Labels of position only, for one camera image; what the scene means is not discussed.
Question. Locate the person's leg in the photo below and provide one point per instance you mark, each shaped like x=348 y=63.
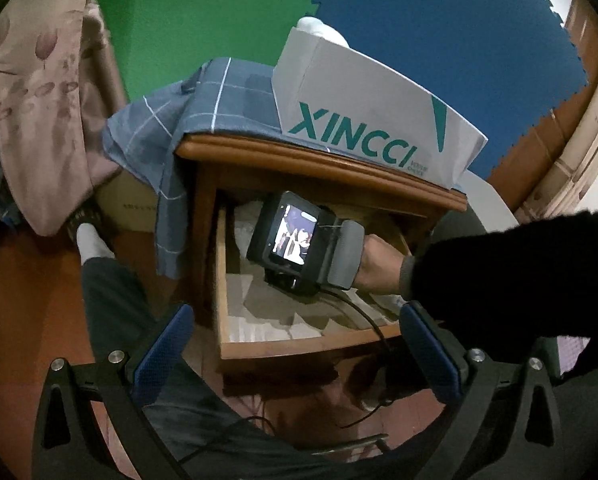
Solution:
x=589 y=410
x=119 y=300

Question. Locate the brown wooden panel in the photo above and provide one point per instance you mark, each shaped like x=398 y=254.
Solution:
x=544 y=150

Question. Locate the white underwear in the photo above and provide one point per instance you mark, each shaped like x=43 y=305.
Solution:
x=314 y=25
x=391 y=303

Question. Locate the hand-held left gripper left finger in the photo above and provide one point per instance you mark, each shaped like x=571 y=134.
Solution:
x=161 y=360

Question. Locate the person's right leg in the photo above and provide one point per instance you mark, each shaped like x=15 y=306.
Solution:
x=589 y=410

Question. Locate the person's right hand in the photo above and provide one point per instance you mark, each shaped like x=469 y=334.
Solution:
x=379 y=265

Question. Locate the blue foam mat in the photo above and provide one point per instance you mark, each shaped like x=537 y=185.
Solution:
x=454 y=35

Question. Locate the dark slipper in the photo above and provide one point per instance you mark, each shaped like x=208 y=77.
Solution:
x=84 y=217

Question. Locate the beige floral blanket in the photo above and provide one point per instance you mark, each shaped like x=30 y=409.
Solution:
x=39 y=110

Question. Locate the person's right forearm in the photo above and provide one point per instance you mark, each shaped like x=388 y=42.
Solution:
x=504 y=280

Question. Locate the pink patterned cloth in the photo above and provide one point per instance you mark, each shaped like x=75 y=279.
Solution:
x=571 y=355

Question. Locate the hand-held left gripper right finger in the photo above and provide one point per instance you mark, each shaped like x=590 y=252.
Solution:
x=426 y=355

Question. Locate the tan cardboard stack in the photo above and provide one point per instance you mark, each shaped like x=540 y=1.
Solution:
x=579 y=160

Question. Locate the green foam mat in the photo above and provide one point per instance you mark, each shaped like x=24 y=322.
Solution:
x=204 y=10

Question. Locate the white XINCCI paper bag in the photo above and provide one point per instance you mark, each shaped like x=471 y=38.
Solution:
x=369 y=90

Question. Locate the brown cardboard box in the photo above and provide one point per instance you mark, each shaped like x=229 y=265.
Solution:
x=129 y=205

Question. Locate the wooden nightstand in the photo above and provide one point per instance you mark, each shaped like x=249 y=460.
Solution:
x=279 y=160

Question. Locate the white sock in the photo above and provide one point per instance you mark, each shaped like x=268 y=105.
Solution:
x=94 y=242

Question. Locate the person's left leg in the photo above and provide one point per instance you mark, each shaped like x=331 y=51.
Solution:
x=119 y=300

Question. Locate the blue plaid cloth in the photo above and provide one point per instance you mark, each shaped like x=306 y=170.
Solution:
x=149 y=130

